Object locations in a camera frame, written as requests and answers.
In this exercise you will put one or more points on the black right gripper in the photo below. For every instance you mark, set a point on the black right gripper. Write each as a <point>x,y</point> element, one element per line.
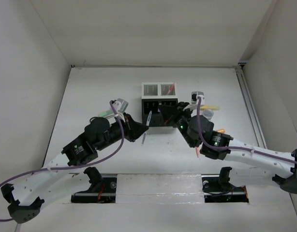
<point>169,112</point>

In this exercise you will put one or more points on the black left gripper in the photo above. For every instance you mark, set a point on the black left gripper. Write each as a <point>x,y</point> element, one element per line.
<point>134,129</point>

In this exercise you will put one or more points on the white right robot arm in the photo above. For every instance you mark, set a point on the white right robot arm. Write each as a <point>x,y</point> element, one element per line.
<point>268,166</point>

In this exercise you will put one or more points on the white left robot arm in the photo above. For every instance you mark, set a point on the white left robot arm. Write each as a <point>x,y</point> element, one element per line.
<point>72,170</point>

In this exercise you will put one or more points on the black slotted organizer box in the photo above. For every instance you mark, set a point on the black slotted organizer box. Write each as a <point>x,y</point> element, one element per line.
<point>151,106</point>

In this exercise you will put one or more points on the white slotted organizer box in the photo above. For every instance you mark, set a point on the white slotted organizer box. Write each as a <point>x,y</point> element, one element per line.
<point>157,90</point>

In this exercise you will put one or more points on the green highlighter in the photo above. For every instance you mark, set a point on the green highlighter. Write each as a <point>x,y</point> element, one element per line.
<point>106,114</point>

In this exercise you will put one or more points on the clear jar of paperclips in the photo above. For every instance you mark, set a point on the clear jar of paperclips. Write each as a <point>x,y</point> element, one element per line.
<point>208,114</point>

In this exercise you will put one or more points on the orange red pen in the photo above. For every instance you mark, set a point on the orange red pen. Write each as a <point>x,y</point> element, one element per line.
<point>197,152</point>

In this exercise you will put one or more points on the yellow highlighter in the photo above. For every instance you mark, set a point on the yellow highlighter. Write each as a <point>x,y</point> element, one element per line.
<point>210,107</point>

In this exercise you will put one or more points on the orange capped clear marker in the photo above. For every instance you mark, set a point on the orange capped clear marker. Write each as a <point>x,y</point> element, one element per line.
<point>221,130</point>

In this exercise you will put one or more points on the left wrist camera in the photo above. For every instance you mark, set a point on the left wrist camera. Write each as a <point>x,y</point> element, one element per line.
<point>118,107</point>

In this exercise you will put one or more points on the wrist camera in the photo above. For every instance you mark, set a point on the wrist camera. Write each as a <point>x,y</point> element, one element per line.
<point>196,96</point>
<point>118,107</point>

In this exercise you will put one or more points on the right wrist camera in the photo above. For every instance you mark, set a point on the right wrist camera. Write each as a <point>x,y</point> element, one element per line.
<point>196,96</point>

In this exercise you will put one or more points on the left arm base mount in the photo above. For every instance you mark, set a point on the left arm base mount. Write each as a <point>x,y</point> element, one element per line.
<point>102,188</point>

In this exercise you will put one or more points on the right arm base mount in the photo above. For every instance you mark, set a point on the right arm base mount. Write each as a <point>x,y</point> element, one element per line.
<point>218,189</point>

